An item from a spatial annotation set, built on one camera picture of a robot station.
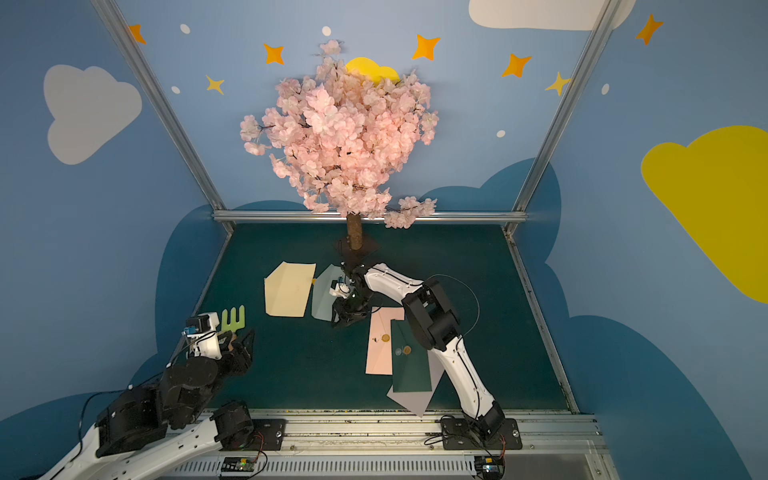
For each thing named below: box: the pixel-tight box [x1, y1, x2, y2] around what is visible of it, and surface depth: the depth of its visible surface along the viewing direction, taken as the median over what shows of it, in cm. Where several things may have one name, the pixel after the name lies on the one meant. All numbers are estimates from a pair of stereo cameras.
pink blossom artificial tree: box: [241, 41, 439, 251], surface depth 74 cm
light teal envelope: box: [311, 264, 345, 321], surface depth 103 cm
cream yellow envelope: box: [264, 261, 316, 317], surface depth 104 cm
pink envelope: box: [366, 306, 405, 375], surface depth 92 cm
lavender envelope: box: [387, 349, 445, 418], surface depth 82 cm
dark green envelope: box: [390, 319, 432, 393], surface depth 88 cm
